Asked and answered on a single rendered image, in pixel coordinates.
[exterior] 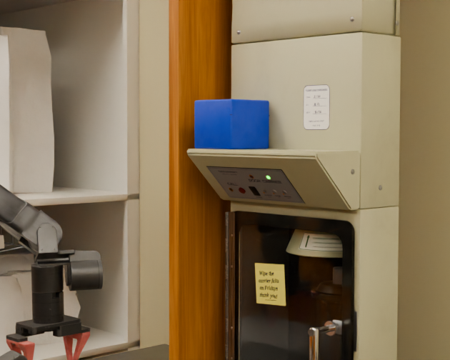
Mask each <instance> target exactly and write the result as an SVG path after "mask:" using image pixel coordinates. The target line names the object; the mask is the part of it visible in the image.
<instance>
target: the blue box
mask: <svg viewBox="0 0 450 360"><path fill-rule="evenodd" d="M269 116H270V115H269V101H267V100H250V99H212V100H196V101H195V102H194V147H195V149H268V148H269Z"/></svg>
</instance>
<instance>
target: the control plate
mask: <svg viewBox="0 0 450 360"><path fill-rule="evenodd" d="M207 169H208V170H209V171H210V172H211V173H212V175H213V176H214V178H215V179H216V180H217V181H218V183H219V184H220V185H221V187H222V188H223V190H224V191H225V192H226V193H227V194H228V196H229V197H230V198H239V199H257V200H266V201H284V202H294V203H303V204H305V202H304V201H303V199H302V198H301V197H300V195H299V194H298V192H297V191H296V189H295V188H294V186H293V185H292V184H291V182H290V181H289V179H288V178H287V177H286V175H285V173H284V172H283V171H282V170H281V169H254V168H237V167H220V166H207ZM249 174H251V175H252V176H254V178H253V179H252V178H250V177H249ZM266 175H268V176H270V177H271V179H267V178H266ZM249 186H254V187H255V188H256V190H257V191H258V192H259V193H260V195H261V196H254V194H253V193H252V191H251V190H250V188H249ZM229 187H230V188H232V189H233V190H234V191H230V190H229ZM239 188H243V189H244V190H245V191H246V192H245V194H243V193H241V192H240V191H239ZM264 189H265V190H267V193H265V194H264V193H263V190H264ZM273 190H275V191H276V192H277V193H276V194H273ZM282 191H286V192H287V194H285V195H283V192H282Z"/></svg>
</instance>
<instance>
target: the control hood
mask: <svg viewBox="0 0 450 360"><path fill-rule="evenodd" d="M187 154H188V156H189V158H190V159H191V160H192V161H193V163H194V164H195V165H196V167H197V168H198V169H199V171H200V172H201V173H202V174H203V176H204V177H205V178H206V180H207V181H208V182H209V183H210V185H211V186H212V187H213V189H214V190H215V192H216V193H217V194H218V195H219V197H220V198H221V199H223V200H229V201H247V202H256V203H265V204H282V205H291V206H307V207H317V208H326V209H343V210H358V208H359V182H360V153H359V151H340V150H304V149H188V150H187ZM207 166H220V167H237V168H254V169H281V170H282V171H283V172H284V173H285V175H286V177H287V178H288V179H289V181H290V182H291V184H292V185H293V186H294V188H295V189H296V191H297V192H298V194H299V195H300V197H301V198H302V199H303V201H304V202H305V204H303V203H294V202H284V201H266V200H257V199H239V198H230V197H229V196H228V194H227V193H226V192H225V191H224V190H223V188H222V187H221V185H220V184H219V183H218V181H217V180H216V179H215V178H214V176H213V175H212V173H211V172H210V171H209V170H208V169H207Z"/></svg>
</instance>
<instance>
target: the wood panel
mask: <svg viewBox="0 0 450 360"><path fill-rule="evenodd" d="M231 23H232V0H169V360H225V266H226V265H225V226H226V225H225V212H228V211H231V201H229V200H223V199H221V198H220V197H219V195H218V194H217V193H216V192H215V190H214V189H213V187H212V186H211V185H210V183H209V182H208V181H207V180H206V178H205V177H204V176H203V174H202V173H201V172H200V171H199V169H198V168H197V167H196V165H195V164H194V163H193V161H192V160H191V159H190V158H189V156H188V154H187V150H188V149H195V147H194V102H195V101H196V100H212V99H231V46H232V45H236V44H233V43H232V42H231Z"/></svg>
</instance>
